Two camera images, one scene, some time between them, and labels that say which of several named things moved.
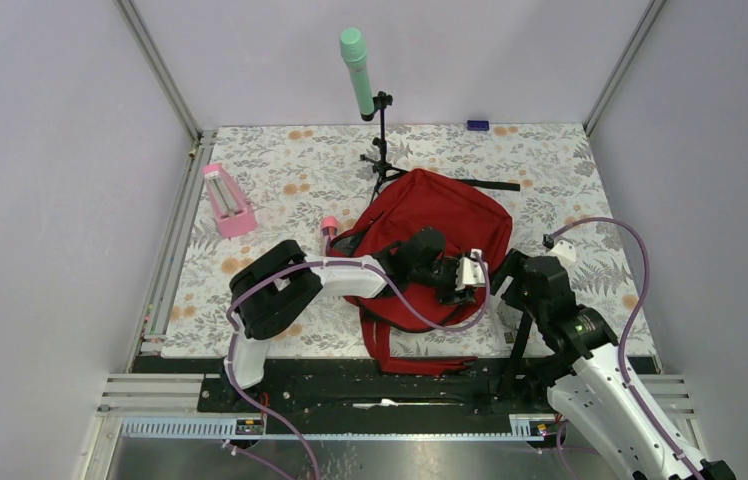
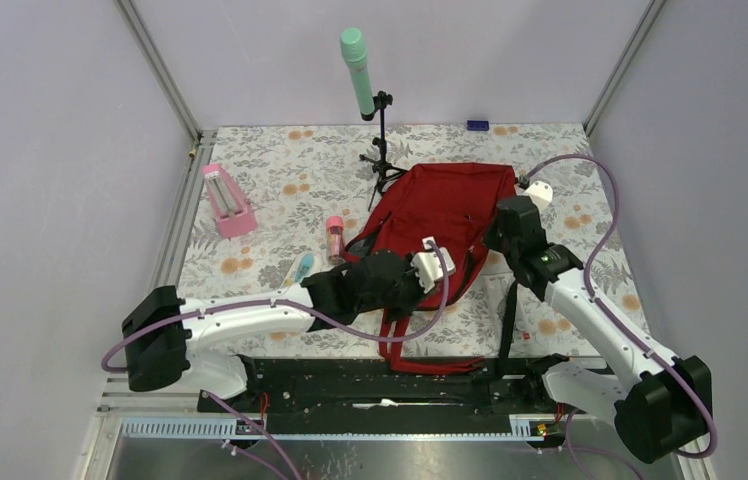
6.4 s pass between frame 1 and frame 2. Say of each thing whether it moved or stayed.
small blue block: stayed
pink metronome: stayed
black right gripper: moved
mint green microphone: stayed
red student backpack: moved
